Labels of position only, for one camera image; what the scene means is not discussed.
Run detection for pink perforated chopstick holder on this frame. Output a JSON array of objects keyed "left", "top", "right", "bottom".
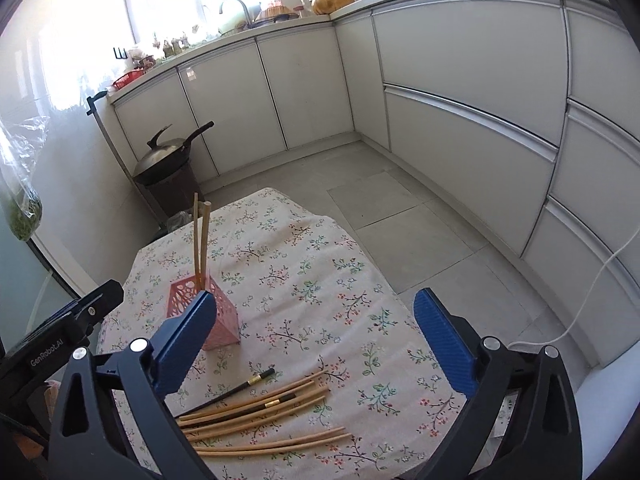
[{"left": 167, "top": 276, "right": 242, "bottom": 352}]

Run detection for wooden chopstick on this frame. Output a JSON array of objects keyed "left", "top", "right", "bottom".
[
  {"left": 193, "top": 192, "right": 202, "bottom": 286},
  {"left": 198, "top": 200, "right": 211, "bottom": 293}
]

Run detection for red basket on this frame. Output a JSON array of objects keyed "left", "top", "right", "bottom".
[{"left": 112, "top": 71, "right": 146, "bottom": 91}]

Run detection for white kitchen cabinets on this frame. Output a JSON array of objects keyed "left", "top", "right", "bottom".
[{"left": 111, "top": 0, "right": 640, "bottom": 376}]

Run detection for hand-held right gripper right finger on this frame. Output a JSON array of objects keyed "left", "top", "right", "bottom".
[{"left": 413, "top": 287, "right": 584, "bottom": 480}]

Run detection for crumpled plastic bag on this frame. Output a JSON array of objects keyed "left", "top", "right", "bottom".
[{"left": 165, "top": 210, "right": 193, "bottom": 233}]

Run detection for grey pole with black clamp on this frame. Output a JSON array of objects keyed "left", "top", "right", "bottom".
[{"left": 86, "top": 91, "right": 138, "bottom": 183}]

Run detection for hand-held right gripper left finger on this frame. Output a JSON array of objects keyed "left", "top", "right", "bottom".
[{"left": 47, "top": 290, "right": 218, "bottom": 480}]

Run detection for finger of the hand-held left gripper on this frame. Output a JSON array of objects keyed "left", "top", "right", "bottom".
[{"left": 75, "top": 280, "right": 125, "bottom": 323}]

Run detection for woven basket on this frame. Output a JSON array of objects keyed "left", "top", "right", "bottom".
[{"left": 255, "top": 2, "right": 291, "bottom": 23}]

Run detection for black wok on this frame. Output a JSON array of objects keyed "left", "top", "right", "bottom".
[{"left": 132, "top": 121, "right": 216, "bottom": 187}]

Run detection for plastic bag of greens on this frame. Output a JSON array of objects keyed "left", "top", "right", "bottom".
[{"left": 0, "top": 115, "right": 45, "bottom": 241}]

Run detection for bunch of wooden chopsticks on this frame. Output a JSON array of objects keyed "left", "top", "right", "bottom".
[{"left": 177, "top": 370, "right": 352, "bottom": 457}]

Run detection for glass sliding door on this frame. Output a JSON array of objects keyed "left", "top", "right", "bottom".
[{"left": 0, "top": 220, "right": 96, "bottom": 356}]

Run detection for floral tablecloth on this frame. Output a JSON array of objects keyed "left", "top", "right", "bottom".
[{"left": 96, "top": 187, "right": 501, "bottom": 480}]

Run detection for cluster of small jars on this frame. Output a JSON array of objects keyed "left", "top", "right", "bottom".
[{"left": 152, "top": 32, "right": 191, "bottom": 58}]

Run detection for pale green container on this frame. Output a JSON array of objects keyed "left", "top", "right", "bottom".
[{"left": 218, "top": 2, "right": 247, "bottom": 36}]

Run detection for brown bin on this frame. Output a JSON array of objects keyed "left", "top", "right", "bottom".
[{"left": 145, "top": 160, "right": 200, "bottom": 223}]

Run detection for dark wok lid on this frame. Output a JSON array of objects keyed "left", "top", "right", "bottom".
[{"left": 136, "top": 127, "right": 190, "bottom": 171}]

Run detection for black chopstick with gold band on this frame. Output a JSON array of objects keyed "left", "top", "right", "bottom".
[
  {"left": 187, "top": 368, "right": 276, "bottom": 416},
  {"left": 180, "top": 394, "right": 301, "bottom": 428}
]

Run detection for white cable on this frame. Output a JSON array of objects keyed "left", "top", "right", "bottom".
[{"left": 510, "top": 247, "right": 640, "bottom": 348}]

